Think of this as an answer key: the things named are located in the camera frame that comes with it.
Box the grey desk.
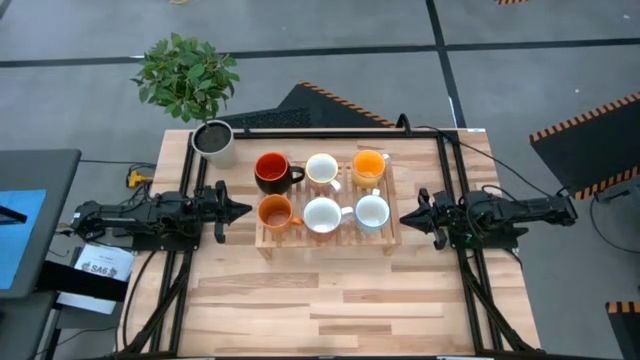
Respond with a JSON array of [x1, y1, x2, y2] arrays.
[[0, 148, 83, 300]]

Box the black mug orange inside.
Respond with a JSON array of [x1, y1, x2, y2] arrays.
[[253, 151, 307, 196]]

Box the black aluminium frame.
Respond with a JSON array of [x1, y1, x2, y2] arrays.
[[117, 128, 544, 360]]

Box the white plant pot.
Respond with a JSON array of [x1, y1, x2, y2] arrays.
[[191, 119, 238, 170]]

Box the white printed label sheet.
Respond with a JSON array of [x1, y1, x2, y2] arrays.
[[73, 243, 136, 282]]

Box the pale blue mug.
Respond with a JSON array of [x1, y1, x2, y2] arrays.
[[354, 188, 392, 236]]

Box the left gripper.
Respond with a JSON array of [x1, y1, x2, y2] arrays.
[[198, 179, 253, 245]]

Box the yellow mug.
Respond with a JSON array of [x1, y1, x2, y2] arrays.
[[350, 149, 392, 190]]

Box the wooden slatted rack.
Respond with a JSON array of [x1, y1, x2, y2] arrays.
[[253, 158, 403, 261]]

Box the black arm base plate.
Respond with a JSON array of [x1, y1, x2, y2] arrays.
[[448, 227, 530, 251], [130, 232, 202, 253]]

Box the yellow power plug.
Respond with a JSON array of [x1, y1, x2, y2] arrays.
[[126, 168, 154, 189]]

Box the white mug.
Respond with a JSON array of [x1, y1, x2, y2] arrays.
[[302, 196, 355, 236]]

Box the pink patterned mug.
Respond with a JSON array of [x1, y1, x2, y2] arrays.
[[305, 152, 344, 195]]

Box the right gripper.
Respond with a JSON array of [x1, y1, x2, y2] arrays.
[[399, 187, 464, 251]]

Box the grey side table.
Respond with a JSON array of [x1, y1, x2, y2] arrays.
[[0, 292, 57, 360]]

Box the black cable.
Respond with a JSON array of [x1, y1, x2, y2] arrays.
[[588, 192, 640, 255], [121, 249, 157, 351], [414, 124, 569, 199]]

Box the green leafy plant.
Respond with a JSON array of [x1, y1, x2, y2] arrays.
[[130, 32, 241, 125]]

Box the white paper sheet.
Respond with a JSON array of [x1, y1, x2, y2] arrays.
[[56, 291, 119, 316]]

